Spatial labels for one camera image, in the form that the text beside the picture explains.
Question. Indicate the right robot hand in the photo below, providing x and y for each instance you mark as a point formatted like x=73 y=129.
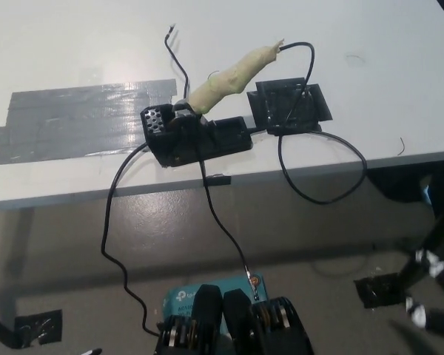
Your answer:
x=433 y=264

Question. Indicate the tape-wrapped soldering iron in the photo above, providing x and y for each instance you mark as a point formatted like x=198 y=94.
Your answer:
x=237 y=74

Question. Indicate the black robot torso blocks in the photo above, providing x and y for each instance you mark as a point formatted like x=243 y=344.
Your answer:
x=237 y=325

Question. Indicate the black soldering station base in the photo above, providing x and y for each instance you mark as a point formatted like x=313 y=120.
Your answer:
x=225 y=137

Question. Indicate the black floor tape patch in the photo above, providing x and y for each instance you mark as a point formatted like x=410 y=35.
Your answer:
x=40 y=329
x=377 y=292

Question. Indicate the black bulky object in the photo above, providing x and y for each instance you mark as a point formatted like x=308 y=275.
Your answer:
x=396 y=185

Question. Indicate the black square printed tray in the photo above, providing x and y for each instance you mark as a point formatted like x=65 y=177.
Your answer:
x=281 y=107

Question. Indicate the small black tape strip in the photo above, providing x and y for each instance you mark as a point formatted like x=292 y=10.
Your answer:
x=218 y=181

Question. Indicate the teal router box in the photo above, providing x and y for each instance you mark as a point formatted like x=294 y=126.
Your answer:
x=177 y=296

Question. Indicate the grey duct tape patch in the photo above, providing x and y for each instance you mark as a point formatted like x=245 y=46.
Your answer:
x=77 y=118

